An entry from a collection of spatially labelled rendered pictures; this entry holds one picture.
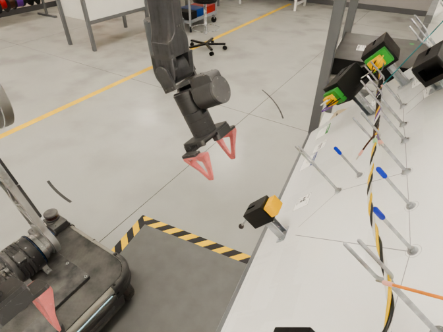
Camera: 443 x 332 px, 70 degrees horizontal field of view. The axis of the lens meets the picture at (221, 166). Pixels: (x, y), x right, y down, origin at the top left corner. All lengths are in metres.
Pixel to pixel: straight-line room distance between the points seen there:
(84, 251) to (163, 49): 1.25
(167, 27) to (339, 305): 0.56
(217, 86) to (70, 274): 1.22
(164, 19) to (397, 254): 0.55
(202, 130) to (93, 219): 1.58
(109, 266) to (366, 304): 1.30
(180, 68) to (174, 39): 0.06
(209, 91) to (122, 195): 1.74
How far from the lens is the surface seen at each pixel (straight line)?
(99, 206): 2.28
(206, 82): 0.65
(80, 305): 1.56
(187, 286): 1.77
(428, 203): 0.57
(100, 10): 5.20
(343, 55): 1.29
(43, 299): 0.52
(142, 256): 1.92
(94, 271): 1.64
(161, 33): 0.67
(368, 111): 1.00
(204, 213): 2.08
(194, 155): 0.69
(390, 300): 0.35
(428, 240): 0.51
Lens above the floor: 1.52
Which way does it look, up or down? 38 degrees down
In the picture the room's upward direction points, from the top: straight up
